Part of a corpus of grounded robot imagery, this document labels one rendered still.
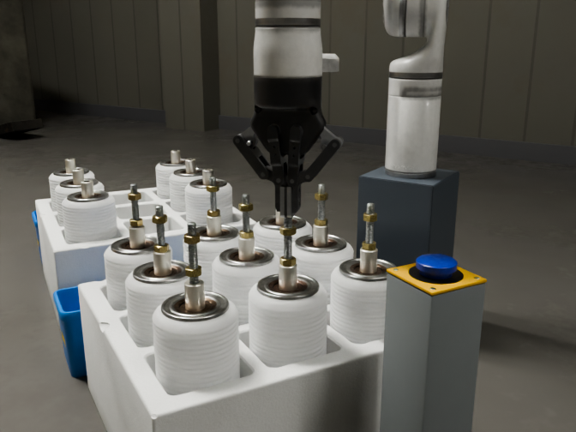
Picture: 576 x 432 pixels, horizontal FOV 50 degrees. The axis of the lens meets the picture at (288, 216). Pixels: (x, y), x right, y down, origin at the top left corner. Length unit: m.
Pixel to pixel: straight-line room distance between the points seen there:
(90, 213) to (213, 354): 0.56
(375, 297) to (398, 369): 0.14
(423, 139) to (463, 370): 0.54
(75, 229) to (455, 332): 0.77
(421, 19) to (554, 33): 1.88
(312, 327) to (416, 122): 0.48
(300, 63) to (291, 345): 0.32
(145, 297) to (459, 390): 0.38
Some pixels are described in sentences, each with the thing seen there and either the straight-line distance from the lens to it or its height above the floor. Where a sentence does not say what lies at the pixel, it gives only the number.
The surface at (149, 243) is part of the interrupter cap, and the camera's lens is 0.93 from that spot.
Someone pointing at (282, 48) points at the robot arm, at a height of 0.53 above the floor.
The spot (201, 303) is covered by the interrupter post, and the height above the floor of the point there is 0.26.
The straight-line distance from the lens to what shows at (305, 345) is 0.74.
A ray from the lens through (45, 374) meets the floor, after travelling 1.14.
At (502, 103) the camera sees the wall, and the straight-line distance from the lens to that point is 3.00.
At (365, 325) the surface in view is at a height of 0.20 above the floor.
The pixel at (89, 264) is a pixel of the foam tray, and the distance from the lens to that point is 1.18.
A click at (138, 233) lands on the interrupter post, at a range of 0.91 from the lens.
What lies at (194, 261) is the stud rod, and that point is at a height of 0.31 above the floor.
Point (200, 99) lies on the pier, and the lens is 3.65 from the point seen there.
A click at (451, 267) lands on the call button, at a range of 0.62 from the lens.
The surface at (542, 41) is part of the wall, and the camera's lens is 2.95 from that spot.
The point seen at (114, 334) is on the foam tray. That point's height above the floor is 0.18.
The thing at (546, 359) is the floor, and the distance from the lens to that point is 1.20.
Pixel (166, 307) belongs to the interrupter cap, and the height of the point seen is 0.25.
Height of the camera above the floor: 0.55
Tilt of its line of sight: 16 degrees down
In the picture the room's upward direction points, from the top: straight up
